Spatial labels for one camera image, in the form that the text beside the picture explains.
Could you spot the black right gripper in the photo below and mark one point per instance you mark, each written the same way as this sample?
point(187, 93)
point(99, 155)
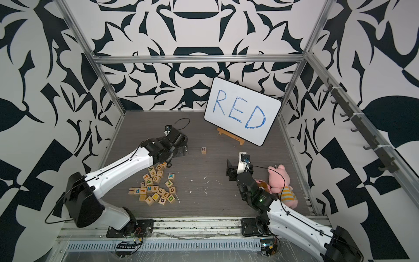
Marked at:
point(231, 171)

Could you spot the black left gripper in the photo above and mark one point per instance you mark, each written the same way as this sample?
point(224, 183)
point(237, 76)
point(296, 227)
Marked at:
point(184, 150)

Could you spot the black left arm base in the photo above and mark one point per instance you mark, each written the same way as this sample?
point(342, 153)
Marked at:
point(139, 229)

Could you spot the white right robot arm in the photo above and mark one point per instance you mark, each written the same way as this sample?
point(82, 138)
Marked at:
point(275, 218)

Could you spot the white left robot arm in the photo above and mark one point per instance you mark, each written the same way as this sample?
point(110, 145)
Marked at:
point(84, 193)

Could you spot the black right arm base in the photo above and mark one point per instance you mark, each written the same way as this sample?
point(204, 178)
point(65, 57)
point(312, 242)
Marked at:
point(257, 226)

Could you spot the wooden block letter G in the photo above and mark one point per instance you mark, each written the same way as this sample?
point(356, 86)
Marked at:
point(172, 190)

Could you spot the wooden block letter F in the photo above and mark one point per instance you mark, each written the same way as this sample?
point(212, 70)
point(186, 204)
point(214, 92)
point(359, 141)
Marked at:
point(161, 192)

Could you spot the wooden block letter I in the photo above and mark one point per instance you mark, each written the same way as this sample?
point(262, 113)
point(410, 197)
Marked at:
point(149, 201)

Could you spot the white whiteboard reading RED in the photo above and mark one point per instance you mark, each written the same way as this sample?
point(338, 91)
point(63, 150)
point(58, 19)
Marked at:
point(241, 111)

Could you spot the pink plush pig toy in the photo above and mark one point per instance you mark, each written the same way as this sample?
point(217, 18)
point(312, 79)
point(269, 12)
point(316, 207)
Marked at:
point(279, 182)

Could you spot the wooden block blue P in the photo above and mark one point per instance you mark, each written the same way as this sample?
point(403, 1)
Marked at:
point(162, 201)

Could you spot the wooden easel stand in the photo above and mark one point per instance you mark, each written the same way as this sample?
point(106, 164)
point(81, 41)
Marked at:
point(236, 138)

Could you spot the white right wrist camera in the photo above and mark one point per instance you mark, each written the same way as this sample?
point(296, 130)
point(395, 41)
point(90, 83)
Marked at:
point(244, 163)

